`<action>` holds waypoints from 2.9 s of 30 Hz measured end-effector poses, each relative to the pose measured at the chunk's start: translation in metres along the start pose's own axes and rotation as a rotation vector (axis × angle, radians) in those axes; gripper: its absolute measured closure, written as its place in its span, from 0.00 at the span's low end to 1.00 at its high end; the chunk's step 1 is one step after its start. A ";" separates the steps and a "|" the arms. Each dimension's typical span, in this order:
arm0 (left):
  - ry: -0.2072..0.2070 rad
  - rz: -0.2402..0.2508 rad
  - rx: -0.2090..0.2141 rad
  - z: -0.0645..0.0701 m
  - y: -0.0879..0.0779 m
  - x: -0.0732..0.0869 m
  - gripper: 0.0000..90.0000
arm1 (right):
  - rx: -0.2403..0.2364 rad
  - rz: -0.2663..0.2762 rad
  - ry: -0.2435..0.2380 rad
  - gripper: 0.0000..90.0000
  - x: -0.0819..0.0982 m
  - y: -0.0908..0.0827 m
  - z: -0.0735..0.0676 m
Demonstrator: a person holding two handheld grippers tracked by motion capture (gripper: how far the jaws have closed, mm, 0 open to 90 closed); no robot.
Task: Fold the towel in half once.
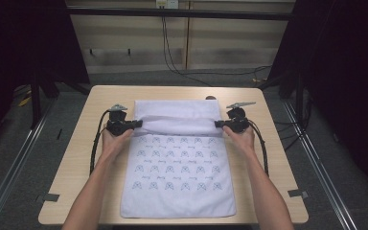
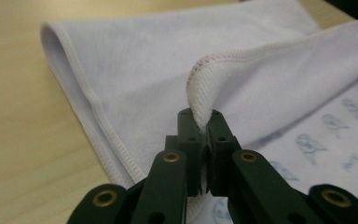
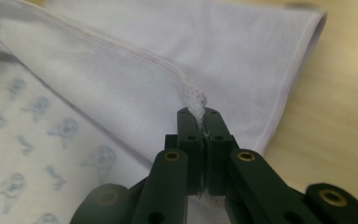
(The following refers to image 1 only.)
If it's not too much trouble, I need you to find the black floor cable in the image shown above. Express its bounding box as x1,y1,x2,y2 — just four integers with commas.
178,64,273,78

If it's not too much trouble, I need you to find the person's left hand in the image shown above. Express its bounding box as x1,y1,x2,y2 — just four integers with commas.
101,125,135,163

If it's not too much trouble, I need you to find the person's right hand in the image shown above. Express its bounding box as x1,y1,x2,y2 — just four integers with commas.
221,125,257,158

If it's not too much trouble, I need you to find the yellow floor item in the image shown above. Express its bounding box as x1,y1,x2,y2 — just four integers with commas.
17,96,33,107

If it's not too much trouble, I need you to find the left hand-held gripper cable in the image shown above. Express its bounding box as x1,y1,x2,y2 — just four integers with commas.
88,109,111,175

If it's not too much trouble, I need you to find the white printed towel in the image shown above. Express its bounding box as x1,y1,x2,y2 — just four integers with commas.
120,99,237,219

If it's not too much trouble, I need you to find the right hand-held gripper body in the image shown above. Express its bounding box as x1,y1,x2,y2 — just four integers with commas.
225,101,257,134

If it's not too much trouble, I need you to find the black curtain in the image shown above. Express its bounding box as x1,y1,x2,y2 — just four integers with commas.
0,0,91,157
258,0,368,200

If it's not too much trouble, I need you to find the white wall socket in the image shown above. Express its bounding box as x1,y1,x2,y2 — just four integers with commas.
154,0,180,10

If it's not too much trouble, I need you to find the black metal stand post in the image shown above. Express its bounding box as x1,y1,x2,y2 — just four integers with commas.
29,73,43,130
294,75,305,124

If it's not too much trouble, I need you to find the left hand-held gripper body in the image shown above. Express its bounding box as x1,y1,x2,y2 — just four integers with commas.
105,103,129,137

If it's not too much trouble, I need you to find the right hand-held gripper cable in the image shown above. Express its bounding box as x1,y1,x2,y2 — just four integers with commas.
248,119,270,177

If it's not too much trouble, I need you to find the black hanging wall cable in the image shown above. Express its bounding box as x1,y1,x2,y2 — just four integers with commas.
161,15,214,87

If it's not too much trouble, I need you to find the hand-held gripper cable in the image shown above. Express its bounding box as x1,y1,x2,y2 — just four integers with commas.
88,109,111,175
248,119,270,177

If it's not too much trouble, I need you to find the bundle of black floor cables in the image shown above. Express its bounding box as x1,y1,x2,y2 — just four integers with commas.
274,119,311,152

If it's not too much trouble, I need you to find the black horizontal frame bar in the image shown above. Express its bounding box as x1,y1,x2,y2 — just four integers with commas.
66,7,294,22

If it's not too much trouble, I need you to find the aluminium floor rail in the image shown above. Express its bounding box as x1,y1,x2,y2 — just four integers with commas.
0,95,58,230
281,99,360,230

